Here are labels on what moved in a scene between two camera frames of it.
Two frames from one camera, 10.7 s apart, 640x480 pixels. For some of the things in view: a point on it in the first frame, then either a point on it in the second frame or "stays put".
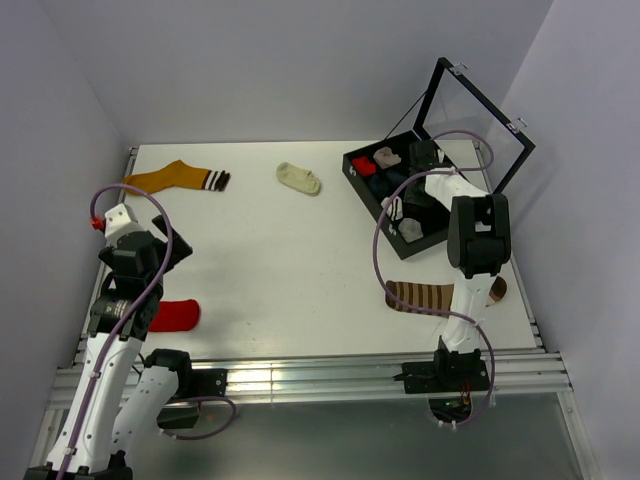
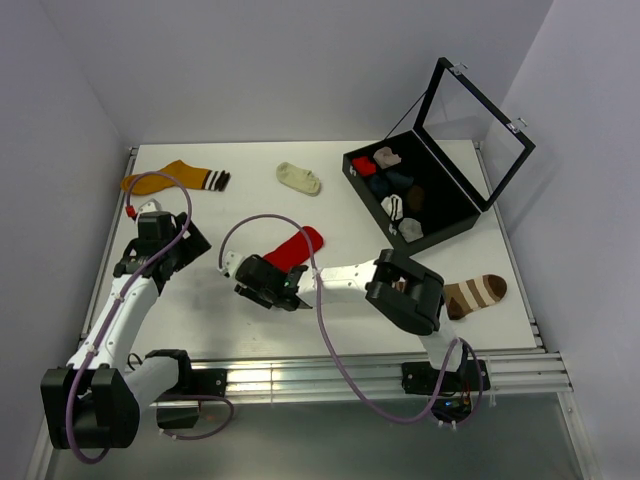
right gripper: [411, 199] -> [250, 294]
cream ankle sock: [298, 178] stays put
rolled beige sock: [386, 158] stays put
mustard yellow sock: [179, 174] stays put
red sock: [175, 315] -> [294, 250]
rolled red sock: [364, 166] stays put
